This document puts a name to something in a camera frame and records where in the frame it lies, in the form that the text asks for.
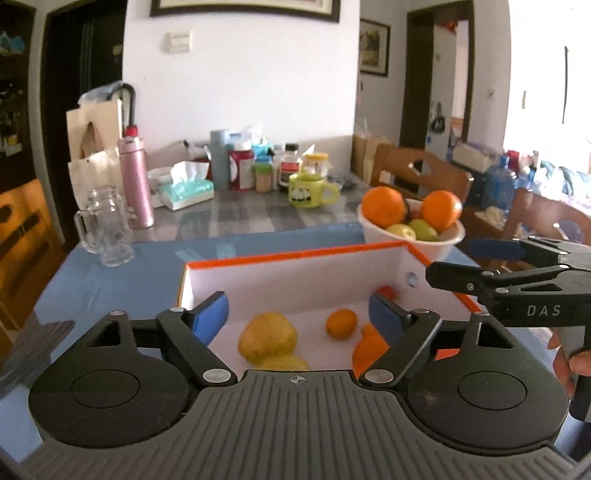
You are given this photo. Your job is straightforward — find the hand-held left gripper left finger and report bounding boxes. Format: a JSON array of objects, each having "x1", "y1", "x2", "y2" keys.
[{"x1": 85, "y1": 291, "x2": 239, "y2": 388}]

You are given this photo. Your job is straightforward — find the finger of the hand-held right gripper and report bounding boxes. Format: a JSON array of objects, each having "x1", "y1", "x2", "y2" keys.
[
  {"x1": 469, "y1": 235, "x2": 591, "y2": 267},
  {"x1": 425, "y1": 260, "x2": 562, "y2": 297}
]

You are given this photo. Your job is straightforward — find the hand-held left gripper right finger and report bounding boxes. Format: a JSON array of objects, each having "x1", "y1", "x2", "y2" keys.
[{"x1": 359, "y1": 292, "x2": 528, "y2": 388}]

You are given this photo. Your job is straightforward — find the yellow lemon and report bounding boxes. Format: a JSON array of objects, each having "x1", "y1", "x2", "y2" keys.
[{"x1": 238, "y1": 312, "x2": 299, "y2": 366}]

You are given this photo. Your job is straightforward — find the small green pear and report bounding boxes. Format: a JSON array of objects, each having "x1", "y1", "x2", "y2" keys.
[{"x1": 409, "y1": 218, "x2": 440, "y2": 243}]

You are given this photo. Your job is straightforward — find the white bowl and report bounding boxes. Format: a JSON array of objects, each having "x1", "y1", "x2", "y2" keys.
[{"x1": 356, "y1": 198, "x2": 467, "y2": 264}]

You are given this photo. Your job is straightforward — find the small yellow pear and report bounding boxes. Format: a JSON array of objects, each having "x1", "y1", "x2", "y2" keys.
[{"x1": 385, "y1": 223, "x2": 418, "y2": 241}]

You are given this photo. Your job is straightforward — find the large yellow pear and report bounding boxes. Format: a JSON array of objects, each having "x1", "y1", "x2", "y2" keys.
[{"x1": 254, "y1": 354, "x2": 310, "y2": 372}]

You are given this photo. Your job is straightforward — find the orange cardboard box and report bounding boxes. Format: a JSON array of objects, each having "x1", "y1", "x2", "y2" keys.
[{"x1": 178, "y1": 242, "x2": 488, "y2": 372}]

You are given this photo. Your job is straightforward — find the person's right hand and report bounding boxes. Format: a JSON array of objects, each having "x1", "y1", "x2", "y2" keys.
[{"x1": 548, "y1": 330, "x2": 591, "y2": 400}]

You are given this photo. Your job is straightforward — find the wooden dining chair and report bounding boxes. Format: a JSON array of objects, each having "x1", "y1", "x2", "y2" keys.
[
  {"x1": 370, "y1": 143, "x2": 474, "y2": 205},
  {"x1": 501, "y1": 188, "x2": 591, "y2": 251},
  {"x1": 0, "y1": 179, "x2": 66, "y2": 343}
]

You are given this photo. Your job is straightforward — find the blue water jug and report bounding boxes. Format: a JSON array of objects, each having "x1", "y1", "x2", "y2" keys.
[{"x1": 484, "y1": 154, "x2": 518, "y2": 209}]

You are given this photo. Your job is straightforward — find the white storage box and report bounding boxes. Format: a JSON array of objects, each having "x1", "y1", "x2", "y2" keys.
[{"x1": 454, "y1": 141, "x2": 504, "y2": 172}]

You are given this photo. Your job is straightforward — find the teal tissue pack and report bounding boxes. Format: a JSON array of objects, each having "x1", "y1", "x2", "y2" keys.
[{"x1": 158, "y1": 179, "x2": 216, "y2": 212}]

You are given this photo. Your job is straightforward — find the green panda mug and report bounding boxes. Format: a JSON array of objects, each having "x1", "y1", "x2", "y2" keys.
[{"x1": 288, "y1": 174, "x2": 341, "y2": 210}]

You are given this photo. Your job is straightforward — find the small green lid jar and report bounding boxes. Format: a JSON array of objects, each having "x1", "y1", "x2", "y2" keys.
[{"x1": 255, "y1": 157, "x2": 273, "y2": 194}]

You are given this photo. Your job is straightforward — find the white tissue box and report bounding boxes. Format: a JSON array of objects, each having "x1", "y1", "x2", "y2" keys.
[{"x1": 147, "y1": 160, "x2": 211, "y2": 195}]

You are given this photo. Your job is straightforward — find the red and white canister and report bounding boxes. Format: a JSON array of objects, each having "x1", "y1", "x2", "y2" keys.
[{"x1": 229, "y1": 141, "x2": 256, "y2": 191}]

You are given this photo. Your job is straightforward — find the pink metal thermos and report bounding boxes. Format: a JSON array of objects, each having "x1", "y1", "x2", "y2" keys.
[{"x1": 117, "y1": 127, "x2": 156, "y2": 230}]

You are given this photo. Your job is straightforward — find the brown cardboard box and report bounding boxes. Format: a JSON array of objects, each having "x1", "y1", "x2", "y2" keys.
[{"x1": 352, "y1": 131, "x2": 394, "y2": 182}]

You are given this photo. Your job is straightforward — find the tall grey bottle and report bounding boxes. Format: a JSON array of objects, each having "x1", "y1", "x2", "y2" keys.
[{"x1": 210, "y1": 129, "x2": 232, "y2": 191}]

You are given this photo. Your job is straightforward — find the yellow lid jar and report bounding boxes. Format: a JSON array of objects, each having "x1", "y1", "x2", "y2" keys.
[{"x1": 302, "y1": 153, "x2": 330, "y2": 180}]

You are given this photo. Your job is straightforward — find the dark bottle black cap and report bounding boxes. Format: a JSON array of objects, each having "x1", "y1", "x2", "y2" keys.
[{"x1": 278, "y1": 143, "x2": 304, "y2": 191}]

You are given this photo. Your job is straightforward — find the brown paper bag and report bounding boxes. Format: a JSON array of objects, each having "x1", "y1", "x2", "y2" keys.
[{"x1": 66, "y1": 99, "x2": 124, "y2": 160}]

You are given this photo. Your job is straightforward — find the small framed picture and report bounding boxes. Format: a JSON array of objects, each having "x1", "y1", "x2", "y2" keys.
[{"x1": 359, "y1": 18, "x2": 391, "y2": 78}]

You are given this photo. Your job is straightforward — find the dark wooden cabinet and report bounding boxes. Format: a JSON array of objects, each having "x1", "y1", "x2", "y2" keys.
[{"x1": 0, "y1": 0, "x2": 38, "y2": 186}]

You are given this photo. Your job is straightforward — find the wide framed picture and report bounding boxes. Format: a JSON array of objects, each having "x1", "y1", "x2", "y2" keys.
[{"x1": 150, "y1": 0, "x2": 342, "y2": 24}]

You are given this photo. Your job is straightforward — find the clear glass handled mug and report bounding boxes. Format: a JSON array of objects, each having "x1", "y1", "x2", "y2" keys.
[{"x1": 74, "y1": 185, "x2": 136, "y2": 268}]

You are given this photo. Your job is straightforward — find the white wall switch panel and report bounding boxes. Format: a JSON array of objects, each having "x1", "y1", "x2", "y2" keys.
[{"x1": 165, "y1": 31, "x2": 192, "y2": 54}]

